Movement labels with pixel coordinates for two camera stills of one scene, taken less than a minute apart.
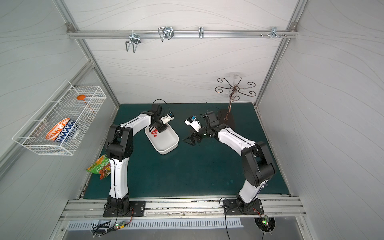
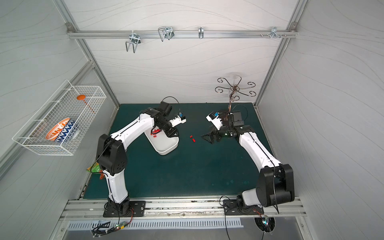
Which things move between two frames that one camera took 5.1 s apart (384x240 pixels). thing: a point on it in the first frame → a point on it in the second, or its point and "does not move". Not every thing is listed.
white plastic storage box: (165, 141) does not move
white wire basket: (59, 126) does not move
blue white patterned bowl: (67, 132) does not move
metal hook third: (201, 32) does not move
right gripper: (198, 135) → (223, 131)
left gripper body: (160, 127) → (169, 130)
